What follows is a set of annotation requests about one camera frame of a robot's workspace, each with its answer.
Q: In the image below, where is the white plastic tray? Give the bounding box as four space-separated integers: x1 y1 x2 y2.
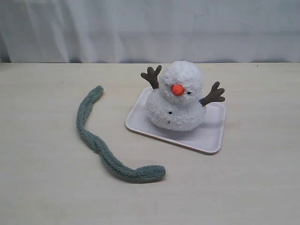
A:
125 87 226 155

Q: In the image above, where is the white plush snowman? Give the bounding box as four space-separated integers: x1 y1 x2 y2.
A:
140 60 225 131

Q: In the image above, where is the green fuzzy scarf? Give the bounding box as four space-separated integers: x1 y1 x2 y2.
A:
76 85 166 183

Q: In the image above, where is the white backdrop curtain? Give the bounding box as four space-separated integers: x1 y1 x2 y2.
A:
0 0 300 63

